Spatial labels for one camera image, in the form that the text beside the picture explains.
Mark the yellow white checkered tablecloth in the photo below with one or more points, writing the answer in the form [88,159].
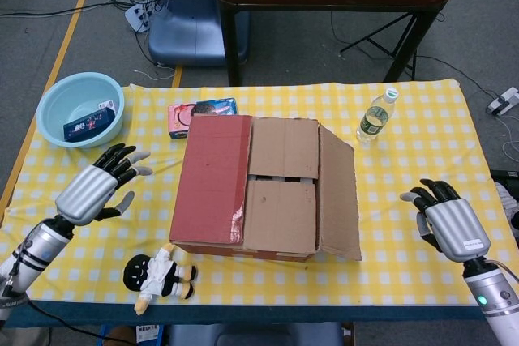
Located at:
[405,167]

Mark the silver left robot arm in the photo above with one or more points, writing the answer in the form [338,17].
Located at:
[36,249]

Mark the white grey power strip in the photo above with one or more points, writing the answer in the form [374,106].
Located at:
[503,101]

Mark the red cardboard shipping box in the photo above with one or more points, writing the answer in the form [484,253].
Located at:
[211,184]

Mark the black white plush doll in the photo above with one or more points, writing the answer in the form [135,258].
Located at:
[154,277]

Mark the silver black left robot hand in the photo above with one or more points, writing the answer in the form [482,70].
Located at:
[85,192]

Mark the clear water bottle green label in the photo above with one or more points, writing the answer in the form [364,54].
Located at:
[375,117]

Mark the blue machine base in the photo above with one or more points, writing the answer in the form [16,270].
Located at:
[186,30]

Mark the light blue plastic basin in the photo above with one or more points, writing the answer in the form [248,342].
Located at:
[57,99]

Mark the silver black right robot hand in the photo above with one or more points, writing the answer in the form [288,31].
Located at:
[454,224]

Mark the blue cookie packet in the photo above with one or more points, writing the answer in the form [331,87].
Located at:
[219,107]

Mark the dark blue printed carton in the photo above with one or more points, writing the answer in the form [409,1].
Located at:
[87,124]

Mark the white grey bundle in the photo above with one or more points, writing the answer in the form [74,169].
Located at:
[507,204]

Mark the pink snack box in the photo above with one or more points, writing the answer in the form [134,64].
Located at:
[178,121]

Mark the flat black object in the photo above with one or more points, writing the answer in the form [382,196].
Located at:
[504,173]

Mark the blue plastic crate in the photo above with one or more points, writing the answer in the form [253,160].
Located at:
[103,336]

